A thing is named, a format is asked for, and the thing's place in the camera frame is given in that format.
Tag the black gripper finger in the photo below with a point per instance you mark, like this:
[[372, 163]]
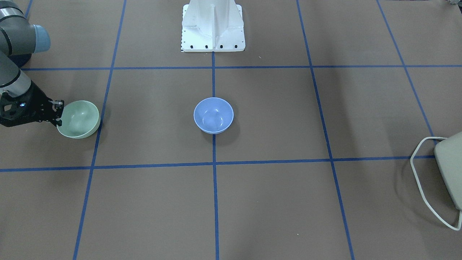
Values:
[[58, 105], [56, 121]]

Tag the cream toaster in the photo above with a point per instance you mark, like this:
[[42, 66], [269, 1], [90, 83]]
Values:
[[448, 154]]

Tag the green bowl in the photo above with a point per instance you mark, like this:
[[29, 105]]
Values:
[[80, 119]]

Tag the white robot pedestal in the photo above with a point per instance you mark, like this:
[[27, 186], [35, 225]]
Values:
[[212, 26]]

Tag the blue bowl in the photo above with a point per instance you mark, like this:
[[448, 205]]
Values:
[[213, 115]]

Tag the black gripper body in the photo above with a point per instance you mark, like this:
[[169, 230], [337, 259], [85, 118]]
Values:
[[37, 103]]

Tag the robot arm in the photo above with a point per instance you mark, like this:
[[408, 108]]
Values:
[[18, 37]]

